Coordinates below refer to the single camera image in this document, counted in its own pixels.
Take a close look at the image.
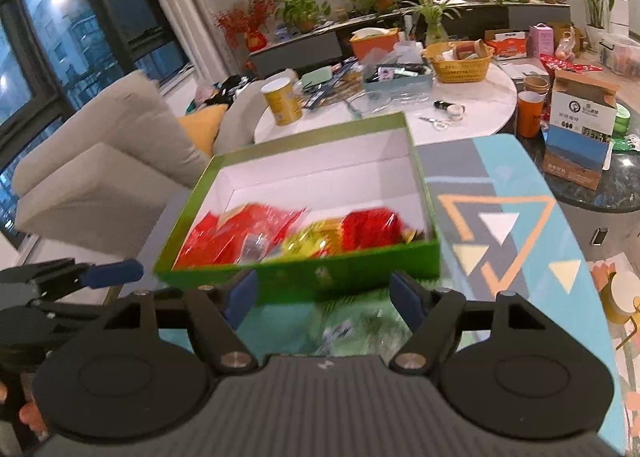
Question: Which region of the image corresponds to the orange and white carton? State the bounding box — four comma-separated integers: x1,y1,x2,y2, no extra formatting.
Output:
485,29,530,61

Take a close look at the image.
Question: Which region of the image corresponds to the yellow cushion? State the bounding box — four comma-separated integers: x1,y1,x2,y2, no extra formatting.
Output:
177,103,230,158

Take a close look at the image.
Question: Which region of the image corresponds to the yellow round container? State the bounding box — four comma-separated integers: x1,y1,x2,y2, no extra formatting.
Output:
597,269,640,325

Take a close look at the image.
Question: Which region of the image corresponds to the mint green case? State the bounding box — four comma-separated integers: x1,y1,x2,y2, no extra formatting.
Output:
300,66,335,88

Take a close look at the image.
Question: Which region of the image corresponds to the beige sofa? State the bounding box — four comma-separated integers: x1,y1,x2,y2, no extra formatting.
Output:
11,69,261,251

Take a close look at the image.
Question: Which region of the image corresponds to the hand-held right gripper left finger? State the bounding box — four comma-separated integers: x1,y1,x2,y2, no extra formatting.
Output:
100,269,261,374

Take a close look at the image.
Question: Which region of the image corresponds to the dark round table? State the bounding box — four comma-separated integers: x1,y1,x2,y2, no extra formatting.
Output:
517,97,640,212

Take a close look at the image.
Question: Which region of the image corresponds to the yellow can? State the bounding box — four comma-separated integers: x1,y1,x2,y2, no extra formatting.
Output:
262,77,305,126

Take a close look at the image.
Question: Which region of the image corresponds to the red flower arrangement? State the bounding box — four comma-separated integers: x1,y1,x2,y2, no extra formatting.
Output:
212,0,281,52

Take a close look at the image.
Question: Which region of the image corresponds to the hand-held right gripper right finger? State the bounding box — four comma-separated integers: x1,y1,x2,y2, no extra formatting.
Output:
389,271,548,374

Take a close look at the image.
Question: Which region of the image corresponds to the orange cup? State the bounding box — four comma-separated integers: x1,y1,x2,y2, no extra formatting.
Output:
516,91,546,138

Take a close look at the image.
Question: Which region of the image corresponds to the dark framed window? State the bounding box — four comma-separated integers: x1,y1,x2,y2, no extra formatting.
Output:
0,0,196,248

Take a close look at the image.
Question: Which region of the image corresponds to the person's left hand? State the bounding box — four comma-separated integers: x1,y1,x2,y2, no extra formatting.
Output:
0,380,51,444

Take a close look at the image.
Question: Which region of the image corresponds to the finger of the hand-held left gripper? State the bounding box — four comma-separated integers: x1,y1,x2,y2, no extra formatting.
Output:
0,258,145,299
20,297,117,324

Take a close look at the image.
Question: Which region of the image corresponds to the clear plastic bag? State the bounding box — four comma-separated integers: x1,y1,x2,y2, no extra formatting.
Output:
367,42,426,70

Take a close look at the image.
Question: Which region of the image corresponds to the pink box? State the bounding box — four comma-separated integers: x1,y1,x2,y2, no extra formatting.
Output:
529,24,557,60

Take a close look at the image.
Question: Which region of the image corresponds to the white round table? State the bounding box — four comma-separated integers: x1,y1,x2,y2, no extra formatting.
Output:
252,59,518,148

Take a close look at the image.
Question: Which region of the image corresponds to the red snack packet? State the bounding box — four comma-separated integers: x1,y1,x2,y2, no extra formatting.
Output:
175,203,307,268
340,207,407,251

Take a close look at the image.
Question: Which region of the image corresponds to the yellow snack packet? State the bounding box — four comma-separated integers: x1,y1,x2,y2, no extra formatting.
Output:
280,219,351,261

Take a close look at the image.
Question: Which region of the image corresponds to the orange box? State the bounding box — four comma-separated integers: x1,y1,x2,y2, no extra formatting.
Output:
348,28,403,62

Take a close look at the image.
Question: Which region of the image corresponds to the brown carton with blue label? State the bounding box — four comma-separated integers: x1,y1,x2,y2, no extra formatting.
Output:
542,69,621,190

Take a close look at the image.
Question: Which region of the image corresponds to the dark long packet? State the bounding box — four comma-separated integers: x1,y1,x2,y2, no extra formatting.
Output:
302,62,363,110

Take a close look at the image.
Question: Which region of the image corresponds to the green cardboard box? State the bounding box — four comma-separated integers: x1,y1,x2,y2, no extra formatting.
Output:
152,112,442,306

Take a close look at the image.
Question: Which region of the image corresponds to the green snack packet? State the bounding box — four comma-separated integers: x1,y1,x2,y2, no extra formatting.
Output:
259,294,417,364

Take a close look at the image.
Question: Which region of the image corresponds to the green round lid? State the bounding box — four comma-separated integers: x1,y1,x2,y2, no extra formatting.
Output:
612,102,632,135

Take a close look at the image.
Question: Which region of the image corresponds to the bag of fruit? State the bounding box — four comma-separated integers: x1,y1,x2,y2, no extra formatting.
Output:
555,32,581,62

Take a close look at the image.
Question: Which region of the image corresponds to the transparent storage bin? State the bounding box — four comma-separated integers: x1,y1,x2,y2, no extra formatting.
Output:
599,34,640,78

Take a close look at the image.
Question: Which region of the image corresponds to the teal patterned mat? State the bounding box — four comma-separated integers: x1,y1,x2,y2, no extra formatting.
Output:
107,133,628,456

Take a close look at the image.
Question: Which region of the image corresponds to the red flat packet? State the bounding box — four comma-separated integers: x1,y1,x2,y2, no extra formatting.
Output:
540,54,603,74

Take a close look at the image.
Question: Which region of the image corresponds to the plant in glass vase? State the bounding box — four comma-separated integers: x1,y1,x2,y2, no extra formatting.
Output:
402,0,463,45

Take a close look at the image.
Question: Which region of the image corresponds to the white appliance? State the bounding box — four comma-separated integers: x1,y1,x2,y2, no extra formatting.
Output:
611,0,630,35

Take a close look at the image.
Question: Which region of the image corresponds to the yellow woven basket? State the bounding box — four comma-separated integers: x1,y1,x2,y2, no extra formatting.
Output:
422,39,495,84

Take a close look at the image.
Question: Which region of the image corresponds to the pile of clothes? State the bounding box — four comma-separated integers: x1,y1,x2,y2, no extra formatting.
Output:
187,74,266,112

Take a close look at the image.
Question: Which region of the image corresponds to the blue-grey storage tray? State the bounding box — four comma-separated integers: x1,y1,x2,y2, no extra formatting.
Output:
362,62,435,94

